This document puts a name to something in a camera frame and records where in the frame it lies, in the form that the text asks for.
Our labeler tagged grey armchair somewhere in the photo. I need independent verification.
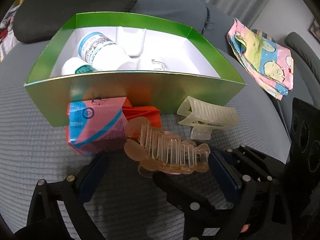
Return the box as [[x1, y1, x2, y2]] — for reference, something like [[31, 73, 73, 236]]
[[284, 32, 320, 82]]

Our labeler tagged cream hair claw clip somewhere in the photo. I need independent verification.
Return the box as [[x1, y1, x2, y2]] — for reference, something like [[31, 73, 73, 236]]
[[177, 96, 239, 140]]

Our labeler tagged white plug adapter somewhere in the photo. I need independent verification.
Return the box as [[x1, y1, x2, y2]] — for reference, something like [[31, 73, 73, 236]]
[[116, 26, 146, 57]]

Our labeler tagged pink orange hair claw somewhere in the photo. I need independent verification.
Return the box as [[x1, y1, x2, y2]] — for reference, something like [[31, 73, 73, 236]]
[[124, 117, 210, 174]]

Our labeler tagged green cardboard box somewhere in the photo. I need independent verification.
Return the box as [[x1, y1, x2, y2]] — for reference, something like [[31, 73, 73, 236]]
[[24, 12, 245, 127]]

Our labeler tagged colourful cartoon cloth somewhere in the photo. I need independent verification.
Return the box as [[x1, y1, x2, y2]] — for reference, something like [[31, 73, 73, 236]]
[[226, 18, 294, 101]]

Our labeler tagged white bottle green label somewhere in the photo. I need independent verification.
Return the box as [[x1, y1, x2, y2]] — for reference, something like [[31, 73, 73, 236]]
[[61, 57, 97, 75]]

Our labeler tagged pink pouch red cap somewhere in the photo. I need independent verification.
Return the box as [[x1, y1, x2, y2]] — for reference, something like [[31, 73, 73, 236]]
[[66, 97, 161, 155]]

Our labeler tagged framed wall picture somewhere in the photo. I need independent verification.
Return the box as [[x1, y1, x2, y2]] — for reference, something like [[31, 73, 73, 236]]
[[309, 20, 320, 42]]

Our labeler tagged pile of clothes bags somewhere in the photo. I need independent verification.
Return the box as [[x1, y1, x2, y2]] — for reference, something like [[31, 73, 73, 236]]
[[1, 12, 18, 61]]

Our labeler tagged black round cushion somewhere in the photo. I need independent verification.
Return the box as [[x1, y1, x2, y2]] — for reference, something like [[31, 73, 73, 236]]
[[13, 0, 138, 43]]

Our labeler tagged person's hand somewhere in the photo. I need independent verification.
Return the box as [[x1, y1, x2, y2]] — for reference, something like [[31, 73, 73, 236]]
[[241, 224, 249, 233]]

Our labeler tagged grey sofa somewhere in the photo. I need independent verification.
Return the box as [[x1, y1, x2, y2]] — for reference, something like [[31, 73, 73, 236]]
[[1, 0, 319, 239]]

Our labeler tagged white bottle blue label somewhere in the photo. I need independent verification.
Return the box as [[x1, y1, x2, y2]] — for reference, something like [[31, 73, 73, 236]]
[[78, 32, 136, 72]]

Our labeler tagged plain white bottle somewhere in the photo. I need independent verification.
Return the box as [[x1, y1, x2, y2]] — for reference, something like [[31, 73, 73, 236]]
[[117, 60, 169, 72]]

